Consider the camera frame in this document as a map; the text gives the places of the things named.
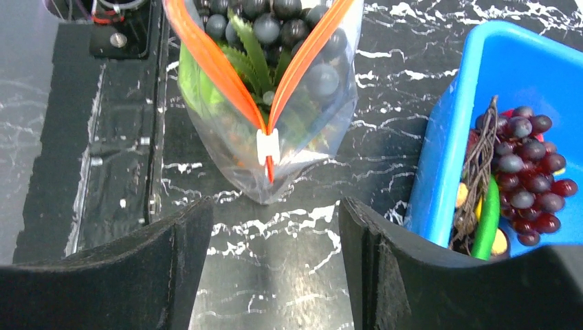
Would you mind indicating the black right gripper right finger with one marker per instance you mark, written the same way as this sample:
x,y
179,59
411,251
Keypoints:
x,y
398,280

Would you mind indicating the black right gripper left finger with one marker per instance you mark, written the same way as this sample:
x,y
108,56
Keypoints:
x,y
147,279

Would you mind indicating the clear zip top bag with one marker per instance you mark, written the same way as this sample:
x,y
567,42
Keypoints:
x,y
261,151

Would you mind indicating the black grape bunch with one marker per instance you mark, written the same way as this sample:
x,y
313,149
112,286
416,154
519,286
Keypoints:
x,y
281,23

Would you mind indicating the green toy starfruit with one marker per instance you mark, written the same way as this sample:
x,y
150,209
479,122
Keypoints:
x,y
198,91

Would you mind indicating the green toy chili pepper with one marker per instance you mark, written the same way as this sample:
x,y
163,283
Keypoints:
x,y
485,233

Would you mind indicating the dark red grape bunch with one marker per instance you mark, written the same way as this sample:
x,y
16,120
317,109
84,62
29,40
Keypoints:
x,y
538,203

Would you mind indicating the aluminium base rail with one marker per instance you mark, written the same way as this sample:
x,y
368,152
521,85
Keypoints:
x,y
77,129

